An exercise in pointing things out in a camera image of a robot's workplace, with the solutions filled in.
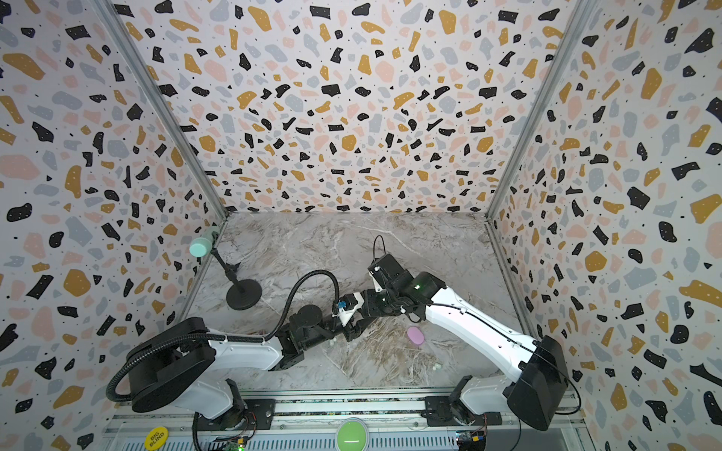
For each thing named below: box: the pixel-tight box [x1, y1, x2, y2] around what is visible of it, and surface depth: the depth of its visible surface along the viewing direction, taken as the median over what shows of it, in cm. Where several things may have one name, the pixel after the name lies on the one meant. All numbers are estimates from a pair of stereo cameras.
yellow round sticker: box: [143, 426, 170, 451], surface depth 71 cm
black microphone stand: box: [210, 231, 263, 312], surface depth 97 cm
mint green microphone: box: [188, 236, 213, 259], surface depth 68 cm
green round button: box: [335, 417, 370, 451], surface depth 71 cm
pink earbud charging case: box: [407, 326, 425, 345], surface depth 89 cm
